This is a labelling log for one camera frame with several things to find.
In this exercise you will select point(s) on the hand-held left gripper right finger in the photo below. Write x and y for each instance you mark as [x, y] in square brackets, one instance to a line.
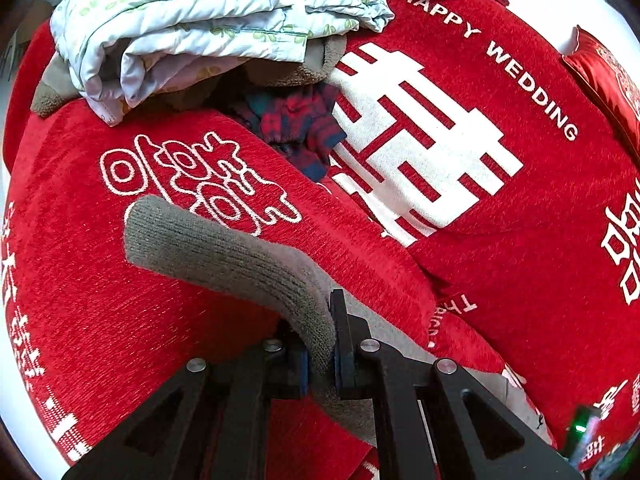
[344, 371]

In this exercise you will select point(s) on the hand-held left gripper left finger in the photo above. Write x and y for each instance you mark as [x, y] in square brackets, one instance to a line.
[302, 372]

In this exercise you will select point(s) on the grey knit garment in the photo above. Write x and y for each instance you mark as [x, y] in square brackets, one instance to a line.
[225, 247]

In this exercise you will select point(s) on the red printed sofa cover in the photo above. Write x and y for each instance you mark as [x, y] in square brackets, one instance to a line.
[500, 260]

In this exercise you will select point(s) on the red blue plaid garment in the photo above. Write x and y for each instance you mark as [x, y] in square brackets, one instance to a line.
[295, 116]

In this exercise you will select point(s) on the red satin pillow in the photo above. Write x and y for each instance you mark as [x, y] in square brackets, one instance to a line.
[607, 87]

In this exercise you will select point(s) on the light floral quilt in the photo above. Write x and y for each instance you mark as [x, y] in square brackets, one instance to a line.
[200, 5]

